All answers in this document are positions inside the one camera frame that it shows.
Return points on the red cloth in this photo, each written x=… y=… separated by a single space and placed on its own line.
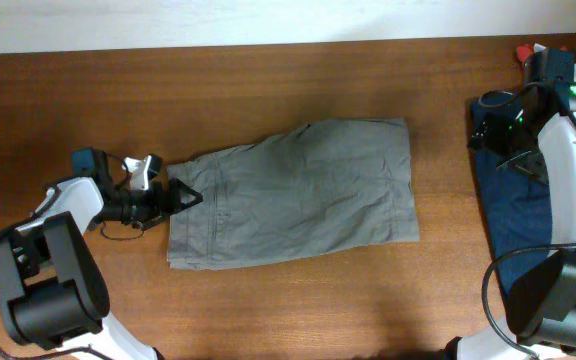
x=524 y=52

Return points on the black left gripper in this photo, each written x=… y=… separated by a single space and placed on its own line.
x=166 y=198

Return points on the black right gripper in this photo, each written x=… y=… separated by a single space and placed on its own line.
x=491 y=138

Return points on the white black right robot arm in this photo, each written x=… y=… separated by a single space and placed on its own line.
x=540 y=309

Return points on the grey shorts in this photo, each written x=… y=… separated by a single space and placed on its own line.
x=325 y=187

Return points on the dark blue garment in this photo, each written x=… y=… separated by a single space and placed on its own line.
x=517 y=215

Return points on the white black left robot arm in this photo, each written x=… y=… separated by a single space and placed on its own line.
x=52 y=292

